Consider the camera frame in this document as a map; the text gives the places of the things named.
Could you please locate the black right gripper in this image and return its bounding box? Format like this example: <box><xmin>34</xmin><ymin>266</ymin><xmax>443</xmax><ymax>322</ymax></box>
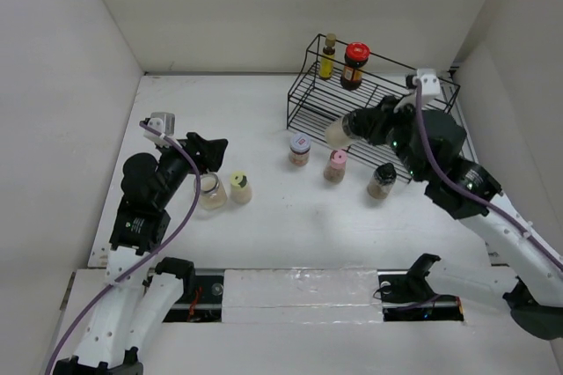
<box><xmin>358</xmin><ymin>93</ymin><xmax>428</xmax><ymax>182</ymax></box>

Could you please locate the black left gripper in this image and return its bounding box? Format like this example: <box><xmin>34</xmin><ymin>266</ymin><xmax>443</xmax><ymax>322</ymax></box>
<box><xmin>154</xmin><ymin>131</ymin><xmax>226</xmax><ymax>207</ymax></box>

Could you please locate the black lid spice shaker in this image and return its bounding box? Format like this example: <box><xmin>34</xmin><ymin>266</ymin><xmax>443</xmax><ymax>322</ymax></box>
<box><xmin>325</xmin><ymin>111</ymin><xmax>361</xmax><ymax>150</ymax></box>

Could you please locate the red lid sauce jar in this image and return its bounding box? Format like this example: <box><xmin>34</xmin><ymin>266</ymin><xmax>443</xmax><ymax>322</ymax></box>
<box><xmin>340</xmin><ymin>42</ymin><xmax>370</xmax><ymax>91</ymax></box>

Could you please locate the yellow oil bottle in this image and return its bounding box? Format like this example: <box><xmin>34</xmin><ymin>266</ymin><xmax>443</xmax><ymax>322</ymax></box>
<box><xmin>318</xmin><ymin>33</ymin><xmax>337</xmax><ymax>80</ymax></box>

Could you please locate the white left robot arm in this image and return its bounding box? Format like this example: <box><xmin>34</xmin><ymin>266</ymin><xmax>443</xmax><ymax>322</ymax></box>
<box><xmin>45</xmin><ymin>128</ymin><xmax>228</xmax><ymax>374</ymax></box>

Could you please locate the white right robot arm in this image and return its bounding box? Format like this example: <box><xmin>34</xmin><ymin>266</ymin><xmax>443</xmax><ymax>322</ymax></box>
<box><xmin>343</xmin><ymin>96</ymin><xmax>562</xmax><ymax>341</ymax></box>

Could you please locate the clear glass jar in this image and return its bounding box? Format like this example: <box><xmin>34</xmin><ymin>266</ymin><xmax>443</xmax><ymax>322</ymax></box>
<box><xmin>194</xmin><ymin>173</ymin><xmax>228</xmax><ymax>210</ymax></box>

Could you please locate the black flip lid shaker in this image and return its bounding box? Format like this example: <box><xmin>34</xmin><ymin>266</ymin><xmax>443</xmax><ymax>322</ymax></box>
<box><xmin>367</xmin><ymin>162</ymin><xmax>397</xmax><ymax>200</ymax></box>

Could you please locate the yellow lid spice shaker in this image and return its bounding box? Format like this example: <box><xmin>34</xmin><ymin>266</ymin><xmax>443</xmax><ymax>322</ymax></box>
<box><xmin>230</xmin><ymin>171</ymin><xmax>252</xmax><ymax>205</ymax></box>

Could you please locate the pink lid spice shaker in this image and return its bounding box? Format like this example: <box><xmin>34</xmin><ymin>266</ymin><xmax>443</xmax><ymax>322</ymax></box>
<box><xmin>324</xmin><ymin>150</ymin><xmax>347</xmax><ymax>183</ymax></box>

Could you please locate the white lid sauce jar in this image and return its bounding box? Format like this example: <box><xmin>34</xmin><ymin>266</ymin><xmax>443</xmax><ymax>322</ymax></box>
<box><xmin>289</xmin><ymin>132</ymin><xmax>311</xmax><ymax>166</ymax></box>

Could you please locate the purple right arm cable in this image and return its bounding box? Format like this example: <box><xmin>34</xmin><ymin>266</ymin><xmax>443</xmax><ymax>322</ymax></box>
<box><xmin>413</xmin><ymin>84</ymin><xmax>563</xmax><ymax>275</ymax></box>

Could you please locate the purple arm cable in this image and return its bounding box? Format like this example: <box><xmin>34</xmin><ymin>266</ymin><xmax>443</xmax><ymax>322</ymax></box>
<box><xmin>413</xmin><ymin>84</ymin><xmax>563</xmax><ymax>275</ymax></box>
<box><xmin>43</xmin><ymin>121</ymin><xmax>203</xmax><ymax>375</ymax></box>

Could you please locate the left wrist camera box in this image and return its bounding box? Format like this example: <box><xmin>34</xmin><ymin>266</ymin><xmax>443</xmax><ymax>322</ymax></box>
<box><xmin>141</xmin><ymin>112</ymin><xmax>175</xmax><ymax>146</ymax></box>

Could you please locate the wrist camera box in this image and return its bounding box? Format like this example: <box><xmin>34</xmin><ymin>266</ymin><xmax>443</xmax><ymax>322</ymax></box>
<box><xmin>393</xmin><ymin>69</ymin><xmax>441</xmax><ymax>114</ymax></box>
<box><xmin>141</xmin><ymin>112</ymin><xmax>175</xmax><ymax>146</ymax></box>

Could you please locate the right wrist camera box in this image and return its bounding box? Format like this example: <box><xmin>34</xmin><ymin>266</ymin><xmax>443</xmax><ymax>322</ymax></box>
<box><xmin>393</xmin><ymin>69</ymin><xmax>441</xmax><ymax>114</ymax></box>

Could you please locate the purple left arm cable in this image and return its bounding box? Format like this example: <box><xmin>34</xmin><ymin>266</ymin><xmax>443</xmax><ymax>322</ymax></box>
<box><xmin>43</xmin><ymin>121</ymin><xmax>203</xmax><ymax>375</ymax></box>

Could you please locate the black wire rack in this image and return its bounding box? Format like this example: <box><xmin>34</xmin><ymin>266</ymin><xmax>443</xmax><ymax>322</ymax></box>
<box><xmin>286</xmin><ymin>33</ymin><xmax>464</xmax><ymax>181</ymax></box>

